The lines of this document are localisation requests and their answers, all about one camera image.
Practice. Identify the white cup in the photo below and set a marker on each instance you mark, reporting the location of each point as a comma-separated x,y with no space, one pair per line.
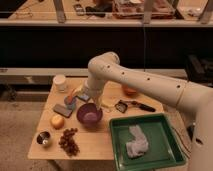
60,83

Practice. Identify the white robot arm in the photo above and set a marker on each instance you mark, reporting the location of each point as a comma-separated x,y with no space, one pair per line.
187,97

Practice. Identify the red bowl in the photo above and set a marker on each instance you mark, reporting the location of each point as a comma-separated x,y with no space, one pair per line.
128,91

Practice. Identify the green plastic tray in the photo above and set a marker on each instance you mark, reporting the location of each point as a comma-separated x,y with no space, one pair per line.
164,150

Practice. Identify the yellow orange apple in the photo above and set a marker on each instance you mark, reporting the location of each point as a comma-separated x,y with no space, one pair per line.
57,121

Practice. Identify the blue sponge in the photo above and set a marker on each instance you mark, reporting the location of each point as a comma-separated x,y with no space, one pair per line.
83,97

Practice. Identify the purple bowl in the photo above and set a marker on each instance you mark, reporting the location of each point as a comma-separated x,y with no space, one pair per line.
88,115

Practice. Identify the grey sponge block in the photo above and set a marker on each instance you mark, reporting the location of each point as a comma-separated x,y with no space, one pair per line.
62,110

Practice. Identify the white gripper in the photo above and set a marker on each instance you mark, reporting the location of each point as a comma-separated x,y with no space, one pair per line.
94,91

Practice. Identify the white crumpled cloth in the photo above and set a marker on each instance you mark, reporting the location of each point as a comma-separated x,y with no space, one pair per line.
139,145

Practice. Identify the wooden table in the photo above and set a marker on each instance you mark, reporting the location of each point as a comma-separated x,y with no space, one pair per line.
94,143

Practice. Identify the small metal cup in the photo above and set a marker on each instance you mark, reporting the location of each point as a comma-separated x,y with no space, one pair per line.
44,139

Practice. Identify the bunch of dark grapes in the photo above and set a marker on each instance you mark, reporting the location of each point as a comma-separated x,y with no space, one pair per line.
67,142

